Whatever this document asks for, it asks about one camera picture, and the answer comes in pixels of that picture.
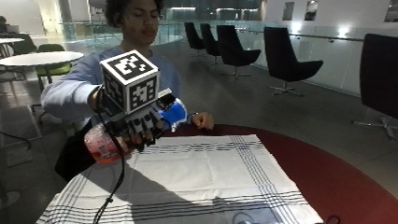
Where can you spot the clear bottle with blue cap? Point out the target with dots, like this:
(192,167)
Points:
(104,146)

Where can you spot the white cube with black markers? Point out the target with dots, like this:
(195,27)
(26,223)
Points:
(131,77)

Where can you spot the white cloth with dark stripes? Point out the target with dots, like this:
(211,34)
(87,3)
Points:
(199,177)

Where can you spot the the person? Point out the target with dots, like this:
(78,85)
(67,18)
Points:
(83,74)

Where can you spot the black swivel chair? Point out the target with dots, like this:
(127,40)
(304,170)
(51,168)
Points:
(380,71)
(284,59)
(194,35)
(232,46)
(210,40)

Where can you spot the glass balustrade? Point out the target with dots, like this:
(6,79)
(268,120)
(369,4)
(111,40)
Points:
(170,31)

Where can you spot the metal handrail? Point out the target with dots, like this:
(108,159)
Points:
(315,36)

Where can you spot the dark green chair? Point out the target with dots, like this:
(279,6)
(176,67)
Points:
(25,45)

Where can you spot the small black palm camera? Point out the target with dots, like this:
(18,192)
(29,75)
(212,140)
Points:
(167,99)

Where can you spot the dark wall picture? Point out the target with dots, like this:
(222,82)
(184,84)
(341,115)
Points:
(312,11)
(392,11)
(288,11)

